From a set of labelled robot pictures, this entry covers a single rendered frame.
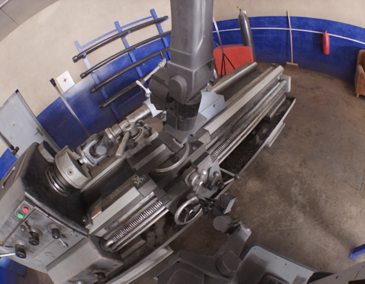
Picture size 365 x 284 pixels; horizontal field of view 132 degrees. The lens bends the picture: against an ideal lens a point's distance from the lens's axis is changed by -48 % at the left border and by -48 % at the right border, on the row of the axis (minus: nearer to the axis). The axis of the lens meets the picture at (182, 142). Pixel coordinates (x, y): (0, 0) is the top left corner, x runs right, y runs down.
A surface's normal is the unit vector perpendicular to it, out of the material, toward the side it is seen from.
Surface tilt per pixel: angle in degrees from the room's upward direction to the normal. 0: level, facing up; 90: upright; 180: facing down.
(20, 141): 90
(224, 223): 25
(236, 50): 90
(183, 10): 91
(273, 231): 0
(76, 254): 32
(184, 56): 91
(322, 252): 0
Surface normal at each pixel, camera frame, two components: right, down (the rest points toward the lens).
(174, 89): -0.64, 0.65
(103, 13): 0.60, 0.37
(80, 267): 0.05, -0.40
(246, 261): -0.31, -0.71
